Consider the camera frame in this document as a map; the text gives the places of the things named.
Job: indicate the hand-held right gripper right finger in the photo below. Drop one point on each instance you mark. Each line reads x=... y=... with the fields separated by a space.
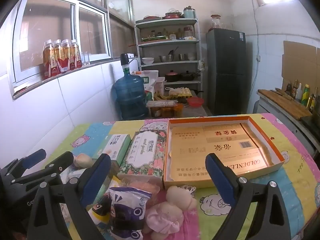
x=220 y=177

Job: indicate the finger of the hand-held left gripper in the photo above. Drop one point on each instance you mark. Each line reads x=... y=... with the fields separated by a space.
x=61 y=162
x=33 y=157

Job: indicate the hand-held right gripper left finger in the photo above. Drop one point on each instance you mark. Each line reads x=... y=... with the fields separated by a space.
x=96 y=177

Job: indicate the orange cardboard box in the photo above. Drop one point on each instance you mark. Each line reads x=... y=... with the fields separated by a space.
x=200 y=150

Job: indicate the purple snack packet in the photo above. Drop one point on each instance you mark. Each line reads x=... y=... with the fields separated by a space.
x=127 y=207

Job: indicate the beige plush toy pink dress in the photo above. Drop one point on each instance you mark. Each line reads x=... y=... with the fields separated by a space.
x=172 y=197

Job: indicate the peach soft toy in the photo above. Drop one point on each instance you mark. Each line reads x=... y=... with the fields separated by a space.
x=83 y=160

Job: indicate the white lace scrunchie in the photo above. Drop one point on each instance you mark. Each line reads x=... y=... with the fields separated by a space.
x=188 y=188

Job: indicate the green tissue box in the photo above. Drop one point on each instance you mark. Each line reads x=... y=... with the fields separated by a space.
x=117 y=145

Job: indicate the floral tissue box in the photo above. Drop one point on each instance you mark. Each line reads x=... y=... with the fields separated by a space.
x=142 y=152

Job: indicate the orange food jar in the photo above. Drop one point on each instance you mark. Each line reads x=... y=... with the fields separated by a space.
x=179 y=110

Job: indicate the red plastic bowl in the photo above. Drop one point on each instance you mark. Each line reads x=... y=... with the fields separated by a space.
x=195 y=102

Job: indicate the grey counter cabinet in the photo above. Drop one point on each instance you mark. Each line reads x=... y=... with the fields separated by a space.
x=275 y=117

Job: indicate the pack of clear food tubs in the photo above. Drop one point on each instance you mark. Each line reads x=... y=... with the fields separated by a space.
x=160 y=110

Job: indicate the blue water jug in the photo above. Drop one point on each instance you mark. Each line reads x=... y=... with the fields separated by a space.
x=128 y=92

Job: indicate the egg tray in bag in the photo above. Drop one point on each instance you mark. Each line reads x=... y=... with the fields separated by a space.
x=181 y=92

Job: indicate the red label oil bottle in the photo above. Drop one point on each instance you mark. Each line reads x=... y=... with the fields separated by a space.
x=66 y=60
x=75 y=58
x=57 y=62
x=47 y=65

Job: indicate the wooden cutting board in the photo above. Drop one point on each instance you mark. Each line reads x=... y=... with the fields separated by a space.
x=287 y=103

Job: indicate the bunch of bananas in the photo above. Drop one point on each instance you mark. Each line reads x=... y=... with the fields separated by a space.
x=160 y=97

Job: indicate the dark refrigerator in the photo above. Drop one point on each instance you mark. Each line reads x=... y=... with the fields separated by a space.
x=227 y=75

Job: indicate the black wok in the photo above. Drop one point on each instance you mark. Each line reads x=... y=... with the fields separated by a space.
x=188 y=76

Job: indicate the clear drinking glass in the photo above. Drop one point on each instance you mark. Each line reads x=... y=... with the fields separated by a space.
x=85 y=58

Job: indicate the white green flour bag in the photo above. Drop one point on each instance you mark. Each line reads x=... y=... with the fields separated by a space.
x=148 y=80

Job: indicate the black pot red lid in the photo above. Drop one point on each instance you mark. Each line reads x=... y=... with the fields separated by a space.
x=171 y=77

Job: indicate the row of condiment bottles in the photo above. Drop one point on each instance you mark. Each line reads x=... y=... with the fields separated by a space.
x=305 y=95

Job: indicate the black water pump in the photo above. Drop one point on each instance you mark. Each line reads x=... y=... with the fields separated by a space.
x=124 y=60

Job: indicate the aluminium sliding window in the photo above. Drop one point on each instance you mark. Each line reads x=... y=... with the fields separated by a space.
x=76 y=37

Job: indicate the white bowl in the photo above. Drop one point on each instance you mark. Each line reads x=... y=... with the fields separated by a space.
x=148 y=60

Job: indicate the metal bowl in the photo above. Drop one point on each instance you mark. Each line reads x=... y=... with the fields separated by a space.
x=165 y=58

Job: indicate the cardboard sheet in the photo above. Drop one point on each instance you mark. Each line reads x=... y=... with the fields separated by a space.
x=300 y=65

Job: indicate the grey metal shelf rack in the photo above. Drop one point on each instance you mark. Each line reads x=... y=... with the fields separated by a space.
x=170 y=42

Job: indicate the green tray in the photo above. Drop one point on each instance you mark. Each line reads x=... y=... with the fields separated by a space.
x=153 y=39

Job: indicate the glass jar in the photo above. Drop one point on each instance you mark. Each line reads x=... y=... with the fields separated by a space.
x=216 y=22

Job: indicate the teal canister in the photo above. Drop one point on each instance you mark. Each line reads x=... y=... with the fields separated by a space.
x=189 y=13

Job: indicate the red pan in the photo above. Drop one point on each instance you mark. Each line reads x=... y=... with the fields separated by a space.
x=172 y=15

